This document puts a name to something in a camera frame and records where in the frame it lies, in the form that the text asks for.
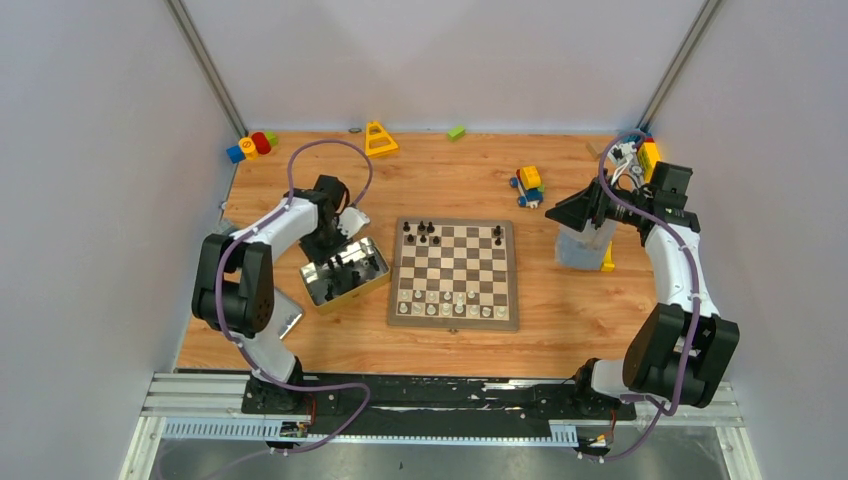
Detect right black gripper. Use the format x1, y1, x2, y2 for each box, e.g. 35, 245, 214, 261
544, 168, 650, 232

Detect wooden chess board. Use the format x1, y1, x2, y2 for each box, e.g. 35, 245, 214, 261
387, 216, 520, 332

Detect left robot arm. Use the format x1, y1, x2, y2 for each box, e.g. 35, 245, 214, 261
191, 175, 353, 413

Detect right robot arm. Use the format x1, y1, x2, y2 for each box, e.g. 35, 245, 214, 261
545, 162, 740, 418

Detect gold metal tin box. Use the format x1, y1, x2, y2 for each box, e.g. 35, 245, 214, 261
300, 237, 391, 315

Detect brown wooden block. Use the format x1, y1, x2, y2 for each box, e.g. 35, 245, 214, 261
585, 142, 605, 160

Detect toy car of bricks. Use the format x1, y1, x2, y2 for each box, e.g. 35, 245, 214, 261
509, 165, 545, 209

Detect stacked colourful bricks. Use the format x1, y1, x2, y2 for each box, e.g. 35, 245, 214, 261
637, 135, 661, 183

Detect silver tin lid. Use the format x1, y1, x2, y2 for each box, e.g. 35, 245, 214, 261
269, 288, 304, 339

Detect yellow triangle toy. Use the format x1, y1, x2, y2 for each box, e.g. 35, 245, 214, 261
364, 121, 400, 158

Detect colourful round blocks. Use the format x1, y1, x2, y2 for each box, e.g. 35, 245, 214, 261
225, 131, 279, 164

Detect green block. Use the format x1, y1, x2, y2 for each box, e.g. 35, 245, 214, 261
446, 125, 467, 142

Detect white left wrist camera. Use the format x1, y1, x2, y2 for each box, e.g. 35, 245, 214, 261
337, 206, 371, 239

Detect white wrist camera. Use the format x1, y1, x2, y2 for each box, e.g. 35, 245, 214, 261
607, 142, 637, 183
337, 206, 371, 239

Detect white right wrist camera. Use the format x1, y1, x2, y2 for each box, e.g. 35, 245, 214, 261
607, 142, 637, 183

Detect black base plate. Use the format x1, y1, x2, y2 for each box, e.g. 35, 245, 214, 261
241, 373, 636, 438

